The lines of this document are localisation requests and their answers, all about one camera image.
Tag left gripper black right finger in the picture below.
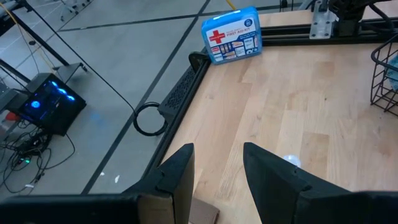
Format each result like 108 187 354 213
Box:
243 142 313 224

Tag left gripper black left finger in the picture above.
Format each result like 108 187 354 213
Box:
123 142 196 224

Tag clear plastic pill bottle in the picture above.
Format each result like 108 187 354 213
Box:
282 154 303 170

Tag brown bandage roll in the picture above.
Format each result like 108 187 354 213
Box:
188 197 221 224

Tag blue dotted cloth bag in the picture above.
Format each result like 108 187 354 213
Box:
384 54 398 92

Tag black computer with blue lights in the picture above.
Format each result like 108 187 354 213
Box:
16 72 88 138

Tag blue first aid kit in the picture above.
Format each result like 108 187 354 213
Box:
200 6 263 66

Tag coiled black floor cable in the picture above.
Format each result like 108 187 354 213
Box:
26 1 170 138

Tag black wire basket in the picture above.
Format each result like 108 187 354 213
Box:
369 33 398 118

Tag tangled black floor cables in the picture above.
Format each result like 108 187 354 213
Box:
0 123 76 195

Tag black desk leg frame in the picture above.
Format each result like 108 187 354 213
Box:
0 0 89 83

